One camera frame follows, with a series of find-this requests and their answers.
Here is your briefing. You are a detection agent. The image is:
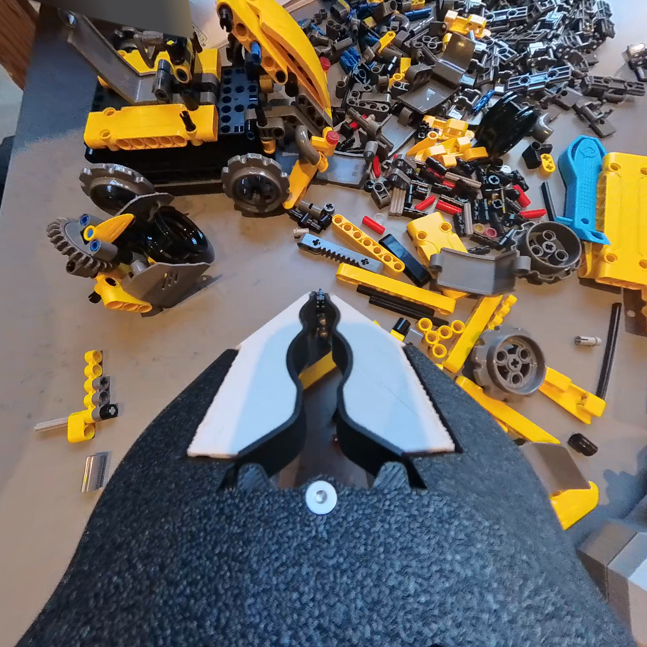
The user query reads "long black axle rod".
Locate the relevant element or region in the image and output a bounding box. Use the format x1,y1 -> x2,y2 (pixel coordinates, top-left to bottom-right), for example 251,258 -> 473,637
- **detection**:
596,302 -> 622,400

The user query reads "yellow black brick vehicle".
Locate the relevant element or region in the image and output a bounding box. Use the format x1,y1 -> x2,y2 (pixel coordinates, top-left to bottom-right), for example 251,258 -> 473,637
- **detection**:
61,0 -> 340,218

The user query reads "grey toothed rack brick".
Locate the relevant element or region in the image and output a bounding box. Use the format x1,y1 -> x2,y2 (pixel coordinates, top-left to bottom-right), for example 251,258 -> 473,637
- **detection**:
293,227 -> 385,274

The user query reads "pile of dark grey bricks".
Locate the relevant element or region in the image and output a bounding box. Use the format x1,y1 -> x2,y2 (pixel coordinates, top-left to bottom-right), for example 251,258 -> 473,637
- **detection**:
290,0 -> 647,253

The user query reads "small yellow grey axle assembly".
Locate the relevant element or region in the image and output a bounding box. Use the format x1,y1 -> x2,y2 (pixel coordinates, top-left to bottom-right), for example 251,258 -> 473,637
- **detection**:
34,350 -> 119,444

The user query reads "blue brick separator tool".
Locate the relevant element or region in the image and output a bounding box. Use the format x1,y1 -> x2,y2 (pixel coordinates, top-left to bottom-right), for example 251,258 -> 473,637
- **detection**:
555,134 -> 612,246

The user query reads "grey yellow panel brick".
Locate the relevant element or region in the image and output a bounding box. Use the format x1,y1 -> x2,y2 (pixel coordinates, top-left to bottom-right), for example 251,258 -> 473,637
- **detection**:
521,442 -> 599,530

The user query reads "small silver grey panel brick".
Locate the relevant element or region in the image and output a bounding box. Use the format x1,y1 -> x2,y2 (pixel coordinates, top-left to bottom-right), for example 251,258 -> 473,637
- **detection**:
81,451 -> 112,492

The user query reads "small black connector brick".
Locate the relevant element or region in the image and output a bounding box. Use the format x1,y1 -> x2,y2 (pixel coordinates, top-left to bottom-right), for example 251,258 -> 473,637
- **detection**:
314,289 -> 332,339

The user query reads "black rubber tyre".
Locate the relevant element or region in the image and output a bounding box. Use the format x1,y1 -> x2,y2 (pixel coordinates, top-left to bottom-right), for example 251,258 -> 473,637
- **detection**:
475,91 -> 542,160

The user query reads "grey curved panel brick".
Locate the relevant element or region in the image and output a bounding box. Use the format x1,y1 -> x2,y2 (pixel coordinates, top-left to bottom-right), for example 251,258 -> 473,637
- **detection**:
429,247 -> 531,298

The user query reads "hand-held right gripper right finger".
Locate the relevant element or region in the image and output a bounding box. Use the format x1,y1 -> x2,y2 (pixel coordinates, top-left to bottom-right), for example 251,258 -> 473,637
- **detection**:
322,291 -> 457,457

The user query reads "grey brick battery hub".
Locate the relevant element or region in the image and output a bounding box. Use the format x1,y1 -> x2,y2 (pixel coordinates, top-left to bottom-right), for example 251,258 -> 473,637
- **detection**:
576,521 -> 647,630

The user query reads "yellow gear brick subassembly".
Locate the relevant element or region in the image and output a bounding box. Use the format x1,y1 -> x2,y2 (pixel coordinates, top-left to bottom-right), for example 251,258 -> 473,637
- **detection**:
45,194 -> 219,317

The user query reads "grey wheel hub brick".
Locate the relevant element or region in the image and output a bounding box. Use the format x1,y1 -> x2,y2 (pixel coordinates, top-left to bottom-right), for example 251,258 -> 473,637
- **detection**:
518,221 -> 583,284

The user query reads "grey round turntable brick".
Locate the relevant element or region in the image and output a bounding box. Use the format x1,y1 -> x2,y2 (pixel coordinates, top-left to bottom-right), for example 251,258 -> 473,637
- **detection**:
462,326 -> 548,402

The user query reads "grey desk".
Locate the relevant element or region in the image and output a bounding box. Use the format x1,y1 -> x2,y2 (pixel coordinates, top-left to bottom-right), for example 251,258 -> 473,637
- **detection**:
0,15 -> 647,647

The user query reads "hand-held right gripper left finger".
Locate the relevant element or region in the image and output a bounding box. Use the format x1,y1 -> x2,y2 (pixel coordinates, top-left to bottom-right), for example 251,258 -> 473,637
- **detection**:
187,290 -> 322,462

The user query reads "pile of yellow beam bricks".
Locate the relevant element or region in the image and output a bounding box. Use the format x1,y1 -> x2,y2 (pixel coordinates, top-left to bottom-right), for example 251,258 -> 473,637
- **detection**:
334,114 -> 647,456

